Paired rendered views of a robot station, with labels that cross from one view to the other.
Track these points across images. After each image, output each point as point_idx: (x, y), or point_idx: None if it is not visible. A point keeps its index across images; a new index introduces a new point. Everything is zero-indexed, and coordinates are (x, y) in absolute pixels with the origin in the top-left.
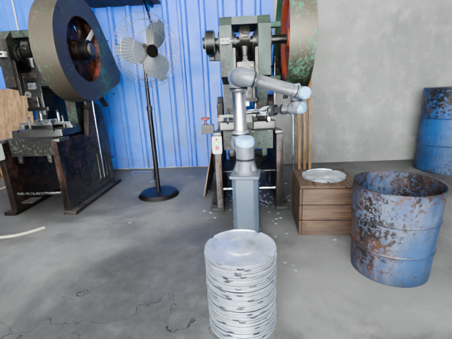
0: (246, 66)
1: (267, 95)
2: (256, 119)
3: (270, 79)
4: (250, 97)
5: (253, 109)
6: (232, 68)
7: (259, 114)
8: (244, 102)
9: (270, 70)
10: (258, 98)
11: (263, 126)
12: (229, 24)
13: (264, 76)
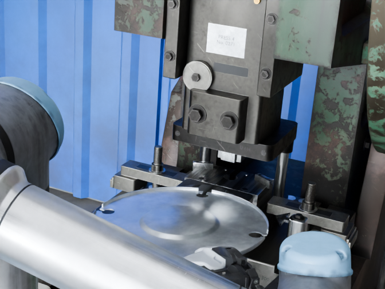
0: (233, 3)
1: (357, 119)
2: (251, 233)
3: (71, 248)
4: (228, 141)
5: (262, 178)
6: (161, 4)
7: (277, 207)
8: (10, 272)
9: (331, 50)
10: (318, 120)
11: (259, 284)
12: None
13: (42, 215)
